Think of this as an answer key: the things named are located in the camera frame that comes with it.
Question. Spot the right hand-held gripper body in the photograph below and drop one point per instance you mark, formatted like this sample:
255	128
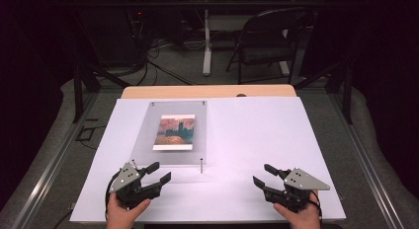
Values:
301	180

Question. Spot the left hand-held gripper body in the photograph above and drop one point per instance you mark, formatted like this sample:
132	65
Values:
126	179

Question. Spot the clear acrylic photo frame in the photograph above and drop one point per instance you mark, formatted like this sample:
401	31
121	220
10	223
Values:
145	140

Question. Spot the landscape painting print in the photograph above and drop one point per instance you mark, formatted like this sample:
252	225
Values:
174	132

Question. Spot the person's left hand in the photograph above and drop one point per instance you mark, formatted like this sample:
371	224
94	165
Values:
120	215

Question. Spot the person's right hand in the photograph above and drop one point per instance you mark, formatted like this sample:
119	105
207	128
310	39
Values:
304	219

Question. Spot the white board sheet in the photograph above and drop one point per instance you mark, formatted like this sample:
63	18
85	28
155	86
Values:
257	140

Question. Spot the black floor tape strip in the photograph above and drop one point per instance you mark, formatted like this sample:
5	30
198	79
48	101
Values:
91	119

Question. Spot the dark table grommet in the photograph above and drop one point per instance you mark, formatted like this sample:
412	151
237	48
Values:
241	95

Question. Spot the light wooden table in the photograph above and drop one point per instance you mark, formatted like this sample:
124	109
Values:
197	91

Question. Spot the black metal stand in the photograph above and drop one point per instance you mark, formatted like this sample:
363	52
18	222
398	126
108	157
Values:
78	97
347	100

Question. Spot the black folding chair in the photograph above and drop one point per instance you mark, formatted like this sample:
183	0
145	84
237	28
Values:
263	54

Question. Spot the dark equipment rack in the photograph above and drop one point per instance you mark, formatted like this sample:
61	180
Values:
108	41

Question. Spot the black curtain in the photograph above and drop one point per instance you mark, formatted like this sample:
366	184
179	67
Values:
26	74
388	74

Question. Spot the wooden desk with white legs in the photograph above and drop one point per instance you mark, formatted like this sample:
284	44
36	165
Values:
207	41

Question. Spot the black horizontal bar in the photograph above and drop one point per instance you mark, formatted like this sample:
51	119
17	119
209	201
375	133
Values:
164	4

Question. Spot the aluminium floor rail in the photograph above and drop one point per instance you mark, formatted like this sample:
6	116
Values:
366	169
54	169

